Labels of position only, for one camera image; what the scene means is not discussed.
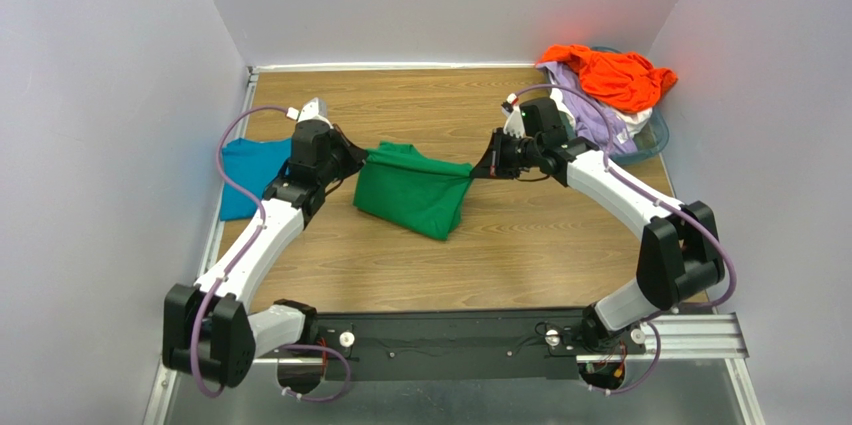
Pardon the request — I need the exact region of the green t-shirt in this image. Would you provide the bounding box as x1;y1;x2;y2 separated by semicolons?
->
353;141;473;241

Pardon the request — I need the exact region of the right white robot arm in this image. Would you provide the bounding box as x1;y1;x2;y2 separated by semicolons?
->
471;98;726;350

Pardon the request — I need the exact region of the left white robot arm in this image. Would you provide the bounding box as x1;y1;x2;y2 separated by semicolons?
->
161;117;367;396

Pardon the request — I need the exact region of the lavender t-shirt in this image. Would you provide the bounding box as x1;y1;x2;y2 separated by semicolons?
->
536;61;651;155

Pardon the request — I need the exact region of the folded blue t-shirt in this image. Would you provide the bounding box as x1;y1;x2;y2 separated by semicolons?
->
219;138;292;221

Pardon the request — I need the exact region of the orange t-shirt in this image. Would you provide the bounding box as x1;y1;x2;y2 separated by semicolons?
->
536;44;679;114

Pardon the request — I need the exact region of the teal plastic basket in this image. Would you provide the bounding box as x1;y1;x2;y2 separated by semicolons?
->
550;84;669;166

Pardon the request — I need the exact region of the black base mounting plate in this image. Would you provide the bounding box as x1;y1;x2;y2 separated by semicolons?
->
246;307;667;382

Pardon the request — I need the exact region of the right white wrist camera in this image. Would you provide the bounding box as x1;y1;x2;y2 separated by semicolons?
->
501;94;526;139

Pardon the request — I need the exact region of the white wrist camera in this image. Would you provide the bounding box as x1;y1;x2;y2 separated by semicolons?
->
501;94;526;139
286;97;332;126

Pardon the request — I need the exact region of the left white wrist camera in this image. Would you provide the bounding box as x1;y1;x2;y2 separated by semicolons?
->
286;97;332;126

